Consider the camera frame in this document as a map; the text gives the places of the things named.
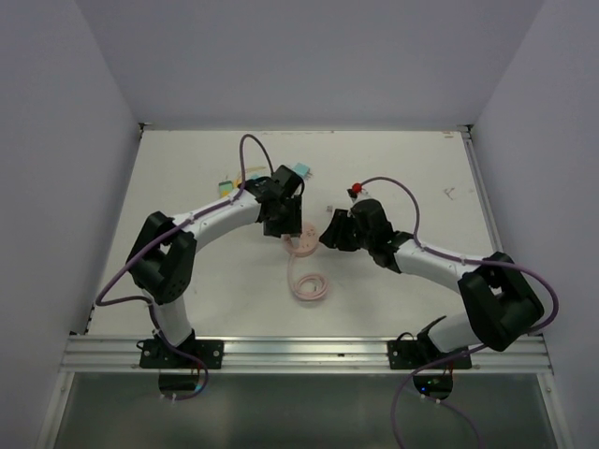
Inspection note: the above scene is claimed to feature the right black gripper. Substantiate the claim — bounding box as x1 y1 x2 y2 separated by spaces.
319 209 373 252

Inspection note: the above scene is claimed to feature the teal plug adapter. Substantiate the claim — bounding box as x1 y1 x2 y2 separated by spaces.
292 163 313 180

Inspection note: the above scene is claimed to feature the yellow charging cable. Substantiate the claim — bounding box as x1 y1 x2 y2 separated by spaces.
233 164 268 188

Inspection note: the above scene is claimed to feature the green plug adapter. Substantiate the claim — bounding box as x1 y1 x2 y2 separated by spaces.
218 180 235 197

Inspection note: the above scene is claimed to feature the pink power socket cluster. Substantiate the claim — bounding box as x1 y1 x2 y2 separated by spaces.
282 223 319 258

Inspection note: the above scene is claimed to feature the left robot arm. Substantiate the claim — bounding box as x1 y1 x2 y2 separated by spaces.
126 166 304 368

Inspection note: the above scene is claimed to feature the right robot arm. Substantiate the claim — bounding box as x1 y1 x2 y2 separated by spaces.
319 199 545 368

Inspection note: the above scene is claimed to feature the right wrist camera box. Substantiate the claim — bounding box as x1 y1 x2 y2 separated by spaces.
347 182 373 204

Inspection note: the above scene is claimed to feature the right black base bracket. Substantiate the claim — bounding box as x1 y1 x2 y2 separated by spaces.
387 315 468 369

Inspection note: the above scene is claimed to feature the black base bracket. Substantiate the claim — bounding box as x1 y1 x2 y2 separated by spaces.
136 338 225 369
387 315 468 369

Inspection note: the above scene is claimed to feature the left black base bracket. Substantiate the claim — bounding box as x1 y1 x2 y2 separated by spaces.
136 338 225 369

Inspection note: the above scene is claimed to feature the aluminium front rail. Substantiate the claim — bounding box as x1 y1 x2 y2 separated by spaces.
59 335 552 374

